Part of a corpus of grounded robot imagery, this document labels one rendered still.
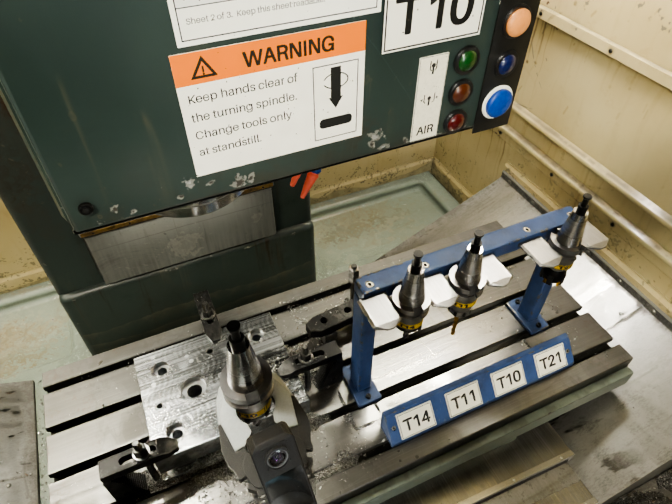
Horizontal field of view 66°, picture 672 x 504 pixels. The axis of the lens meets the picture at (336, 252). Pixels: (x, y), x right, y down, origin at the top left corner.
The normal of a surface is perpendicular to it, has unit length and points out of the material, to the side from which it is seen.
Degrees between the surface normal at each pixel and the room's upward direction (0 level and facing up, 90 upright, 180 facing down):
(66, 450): 0
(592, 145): 90
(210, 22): 90
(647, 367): 24
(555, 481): 8
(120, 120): 90
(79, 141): 90
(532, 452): 7
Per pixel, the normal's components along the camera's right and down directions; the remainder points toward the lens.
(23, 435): 0.37, -0.76
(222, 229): 0.39, 0.67
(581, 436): -0.37, -0.52
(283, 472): 0.39, 0.26
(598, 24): -0.91, 0.29
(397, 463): 0.00, -0.70
